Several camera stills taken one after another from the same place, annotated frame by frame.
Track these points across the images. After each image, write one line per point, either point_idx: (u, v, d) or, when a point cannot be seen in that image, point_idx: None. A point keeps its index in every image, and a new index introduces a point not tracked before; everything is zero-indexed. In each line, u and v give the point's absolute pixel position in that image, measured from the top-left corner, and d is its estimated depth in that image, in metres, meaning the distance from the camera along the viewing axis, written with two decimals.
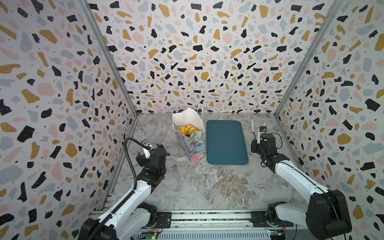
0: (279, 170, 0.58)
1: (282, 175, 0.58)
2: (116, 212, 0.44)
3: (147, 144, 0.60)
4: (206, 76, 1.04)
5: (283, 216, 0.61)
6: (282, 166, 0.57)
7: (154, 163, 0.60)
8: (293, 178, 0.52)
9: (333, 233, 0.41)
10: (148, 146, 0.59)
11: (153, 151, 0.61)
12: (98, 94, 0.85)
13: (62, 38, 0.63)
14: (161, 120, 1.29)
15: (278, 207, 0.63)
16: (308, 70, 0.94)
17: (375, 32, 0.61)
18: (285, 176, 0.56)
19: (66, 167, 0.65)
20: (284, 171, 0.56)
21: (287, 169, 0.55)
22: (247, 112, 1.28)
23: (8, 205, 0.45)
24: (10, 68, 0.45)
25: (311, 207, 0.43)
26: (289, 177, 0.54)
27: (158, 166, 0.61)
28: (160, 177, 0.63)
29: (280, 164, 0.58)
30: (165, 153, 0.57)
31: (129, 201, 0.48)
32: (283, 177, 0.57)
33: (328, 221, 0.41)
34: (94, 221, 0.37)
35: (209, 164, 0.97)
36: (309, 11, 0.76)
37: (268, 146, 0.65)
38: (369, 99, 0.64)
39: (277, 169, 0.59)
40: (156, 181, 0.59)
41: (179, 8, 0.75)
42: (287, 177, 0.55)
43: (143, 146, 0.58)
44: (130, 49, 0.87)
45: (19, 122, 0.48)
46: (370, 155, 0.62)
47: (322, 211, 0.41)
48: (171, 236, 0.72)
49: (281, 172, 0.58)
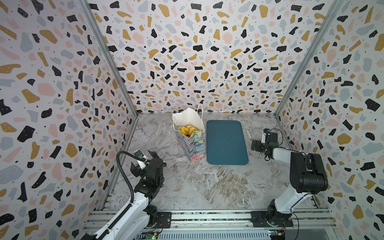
0: (275, 152, 0.70)
1: (277, 157, 0.68)
2: (113, 228, 0.45)
3: (141, 155, 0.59)
4: (206, 76, 1.04)
5: (281, 207, 0.62)
6: (278, 149, 0.68)
7: (150, 175, 0.60)
8: (283, 154, 0.63)
9: (309, 182, 0.48)
10: (143, 158, 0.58)
11: (149, 163, 0.61)
12: (98, 94, 0.85)
13: (62, 38, 0.63)
14: (161, 120, 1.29)
15: (277, 200, 0.65)
16: (308, 70, 0.94)
17: (375, 33, 0.61)
18: (279, 156, 0.67)
19: (66, 167, 0.65)
20: (278, 152, 0.68)
21: (280, 149, 0.66)
22: (247, 112, 1.28)
23: (8, 205, 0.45)
24: (10, 68, 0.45)
25: (293, 165, 0.52)
26: (281, 156, 0.65)
27: (155, 176, 0.63)
28: (158, 188, 0.63)
29: (276, 148, 0.69)
30: (162, 163, 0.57)
31: (127, 215, 0.49)
32: (278, 159, 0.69)
33: (306, 174, 0.50)
34: (90, 236, 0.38)
35: (209, 164, 0.97)
36: (309, 11, 0.76)
37: (270, 139, 0.78)
38: (369, 99, 0.64)
39: (274, 152, 0.71)
40: (153, 193, 0.60)
41: (179, 8, 0.75)
42: (280, 157, 0.66)
43: (138, 159, 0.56)
44: (130, 49, 0.87)
45: (19, 122, 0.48)
46: (370, 155, 0.62)
47: (300, 163, 0.51)
48: (171, 236, 0.72)
49: (277, 154, 0.69)
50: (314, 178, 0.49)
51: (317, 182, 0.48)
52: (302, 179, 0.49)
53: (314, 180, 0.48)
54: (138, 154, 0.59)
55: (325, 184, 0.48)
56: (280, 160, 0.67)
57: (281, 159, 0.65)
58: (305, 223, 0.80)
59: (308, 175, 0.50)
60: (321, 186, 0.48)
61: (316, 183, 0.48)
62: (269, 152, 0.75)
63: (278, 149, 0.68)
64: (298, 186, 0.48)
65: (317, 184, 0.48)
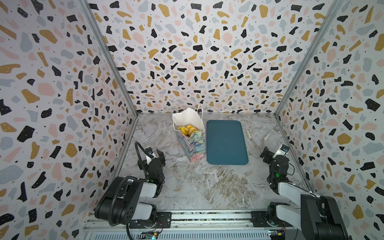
0: (281, 188, 0.63)
1: (284, 193, 0.61)
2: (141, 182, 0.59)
3: (150, 152, 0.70)
4: (206, 76, 1.04)
5: (281, 215, 0.62)
6: (283, 185, 0.62)
7: (153, 172, 0.65)
8: (292, 193, 0.55)
9: (324, 233, 0.41)
10: (151, 154, 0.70)
11: (151, 162, 0.68)
12: (98, 94, 0.85)
13: (62, 38, 0.63)
14: (161, 120, 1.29)
15: (279, 206, 0.64)
16: (308, 70, 0.94)
17: (375, 32, 0.61)
18: (287, 193, 0.59)
19: (66, 167, 0.65)
20: (284, 187, 0.61)
21: (287, 185, 0.60)
22: (247, 111, 1.28)
23: (8, 205, 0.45)
24: (10, 68, 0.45)
25: (304, 210, 0.45)
26: (290, 193, 0.57)
27: (156, 174, 0.69)
28: (160, 185, 0.70)
29: (281, 183, 0.63)
30: (160, 164, 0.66)
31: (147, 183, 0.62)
32: (285, 196, 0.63)
33: (320, 223, 0.43)
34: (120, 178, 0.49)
35: (209, 164, 0.97)
36: (309, 11, 0.76)
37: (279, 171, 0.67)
38: (369, 99, 0.64)
39: (279, 187, 0.64)
40: (158, 189, 0.68)
41: (179, 8, 0.75)
42: (287, 194, 0.58)
43: (147, 154, 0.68)
44: (130, 49, 0.87)
45: (19, 122, 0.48)
46: (370, 155, 0.62)
47: (312, 210, 0.44)
48: (171, 236, 0.72)
49: (283, 190, 0.62)
50: (328, 228, 0.42)
51: (332, 233, 0.41)
52: (316, 230, 0.42)
53: (329, 231, 0.41)
54: (148, 151, 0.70)
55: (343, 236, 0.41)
56: (286, 196, 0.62)
57: (289, 197, 0.57)
58: None
59: (322, 225, 0.43)
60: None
61: (331, 234, 0.41)
62: (274, 185, 0.67)
63: (284, 184, 0.62)
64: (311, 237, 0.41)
65: (332, 236, 0.41)
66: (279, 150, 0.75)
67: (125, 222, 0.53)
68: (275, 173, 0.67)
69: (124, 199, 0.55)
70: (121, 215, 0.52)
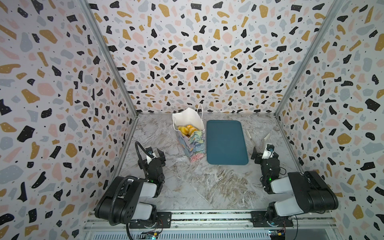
0: (274, 187, 0.66)
1: (279, 190, 0.63)
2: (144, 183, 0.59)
3: (151, 152, 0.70)
4: (206, 76, 1.04)
5: (282, 212, 0.61)
6: (276, 185, 0.65)
7: (153, 172, 0.65)
8: (285, 183, 0.58)
9: (318, 202, 0.44)
10: (151, 154, 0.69)
11: (151, 163, 0.68)
12: (98, 93, 0.85)
13: (62, 38, 0.63)
14: (161, 120, 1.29)
15: (277, 203, 0.64)
16: (308, 70, 0.94)
17: (375, 33, 0.61)
18: (280, 187, 0.62)
19: (66, 167, 0.65)
20: (277, 185, 0.64)
21: (279, 181, 0.63)
22: (247, 111, 1.28)
23: (8, 205, 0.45)
24: (10, 68, 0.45)
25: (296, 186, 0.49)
26: (282, 187, 0.61)
27: (156, 173, 0.69)
28: (160, 185, 0.70)
29: (274, 184, 0.66)
30: (159, 165, 0.68)
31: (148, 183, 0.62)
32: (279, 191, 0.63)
33: (314, 195, 0.46)
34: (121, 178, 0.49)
35: (209, 164, 0.97)
36: (309, 11, 0.76)
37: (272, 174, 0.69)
38: (369, 99, 0.64)
39: (273, 187, 0.67)
40: (158, 189, 0.68)
41: (179, 8, 0.75)
42: (281, 190, 0.62)
43: (147, 154, 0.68)
44: (130, 49, 0.87)
45: (19, 122, 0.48)
46: (370, 155, 0.62)
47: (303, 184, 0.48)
48: (171, 236, 0.72)
49: (277, 188, 0.65)
50: (321, 197, 0.45)
51: (325, 200, 0.44)
52: (311, 201, 0.44)
53: (321, 199, 0.45)
54: (149, 150, 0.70)
55: (335, 202, 0.44)
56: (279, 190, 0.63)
57: (284, 191, 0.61)
58: (304, 223, 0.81)
59: (315, 196, 0.45)
60: (331, 205, 0.44)
61: (324, 202, 0.44)
62: (268, 188, 0.71)
63: (276, 184, 0.65)
64: (307, 208, 0.44)
65: (325, 203, 0.44)
66: (266, 151, 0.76)
67: (125, 222, 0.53)
68: (268, 176, 0.71)
69: (124, 198, 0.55)
70: (121, 214, 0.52)
